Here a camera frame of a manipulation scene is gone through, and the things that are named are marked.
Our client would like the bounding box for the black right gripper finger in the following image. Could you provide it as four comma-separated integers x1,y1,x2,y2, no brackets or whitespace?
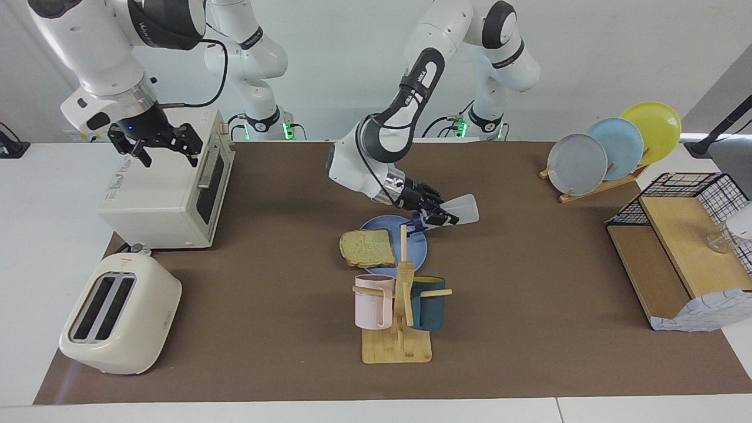
167,122,203,168
110,134,152,169

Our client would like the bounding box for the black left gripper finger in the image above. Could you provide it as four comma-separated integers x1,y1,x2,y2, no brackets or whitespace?
422,210,460,227
420,183,447,207

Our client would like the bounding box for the translucent seasoning bottle blue cap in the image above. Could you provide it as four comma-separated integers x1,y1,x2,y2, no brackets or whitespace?
402,194,479,239

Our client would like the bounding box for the toasted bread slice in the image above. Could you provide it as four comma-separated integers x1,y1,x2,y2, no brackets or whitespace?
340,229,396,269

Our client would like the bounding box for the periwinkle blue plate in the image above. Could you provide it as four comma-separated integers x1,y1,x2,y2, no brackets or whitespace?
357,214,428,278

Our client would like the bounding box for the pale grey plate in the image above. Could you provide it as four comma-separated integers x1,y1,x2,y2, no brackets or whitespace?
546,133,608,196

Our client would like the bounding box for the wooden plate rack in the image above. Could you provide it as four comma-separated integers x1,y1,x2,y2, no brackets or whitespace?
539,147,650,204

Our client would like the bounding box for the light blue plate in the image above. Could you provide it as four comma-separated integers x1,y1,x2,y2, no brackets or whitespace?
586,117,644,181

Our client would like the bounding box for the yellow plate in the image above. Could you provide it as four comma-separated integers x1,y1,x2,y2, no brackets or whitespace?
620,102,682,167

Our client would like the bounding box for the white power box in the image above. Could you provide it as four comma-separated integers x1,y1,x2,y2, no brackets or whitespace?
62,126,112,143

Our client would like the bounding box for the white toaster oven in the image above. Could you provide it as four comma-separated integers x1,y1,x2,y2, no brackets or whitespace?
97,109,236,250

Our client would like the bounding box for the dark teal mug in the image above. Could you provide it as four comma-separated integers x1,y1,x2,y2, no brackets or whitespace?
409,276,446,331

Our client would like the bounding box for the brown table mat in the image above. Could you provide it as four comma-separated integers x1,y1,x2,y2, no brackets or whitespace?
32,140,752,406

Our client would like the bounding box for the pink ribbed mug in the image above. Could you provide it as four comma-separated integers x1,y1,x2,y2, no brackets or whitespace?
354,274,395,330

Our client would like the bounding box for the wooden mug rack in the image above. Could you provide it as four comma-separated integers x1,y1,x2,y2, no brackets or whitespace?
351,225,453,365

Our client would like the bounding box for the cream two-slot toaster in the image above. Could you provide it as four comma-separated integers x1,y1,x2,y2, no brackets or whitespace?
59,253,183,377

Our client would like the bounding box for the wooden two-tier shelf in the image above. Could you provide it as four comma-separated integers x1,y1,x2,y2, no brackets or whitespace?
607,196,752,331

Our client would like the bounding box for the white blue-grid cloth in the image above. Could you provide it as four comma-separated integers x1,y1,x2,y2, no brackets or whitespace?
649,288,752,333

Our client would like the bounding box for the clear glass cup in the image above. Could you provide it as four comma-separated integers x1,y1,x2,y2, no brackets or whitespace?
704,228,736,254

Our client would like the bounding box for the black base cable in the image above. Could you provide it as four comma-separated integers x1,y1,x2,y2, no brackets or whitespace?
422,88,478,139
226,112,307,142

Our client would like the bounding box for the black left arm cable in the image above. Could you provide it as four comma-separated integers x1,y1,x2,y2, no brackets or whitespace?
355,115,424,194

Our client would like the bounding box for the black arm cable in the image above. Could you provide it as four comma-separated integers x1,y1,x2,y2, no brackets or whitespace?
355,115,424,194
156,36,230,109

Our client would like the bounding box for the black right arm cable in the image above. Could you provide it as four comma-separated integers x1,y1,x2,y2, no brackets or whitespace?
156,36,230,109

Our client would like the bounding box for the black clamp mount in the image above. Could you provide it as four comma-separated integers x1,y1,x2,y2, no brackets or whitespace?
0,122,31,159

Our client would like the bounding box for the black camera stand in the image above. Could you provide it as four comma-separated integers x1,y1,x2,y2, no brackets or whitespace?
684,94,752,158

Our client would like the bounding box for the black wire basket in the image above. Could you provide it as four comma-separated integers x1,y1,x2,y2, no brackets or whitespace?
605,172,752,277

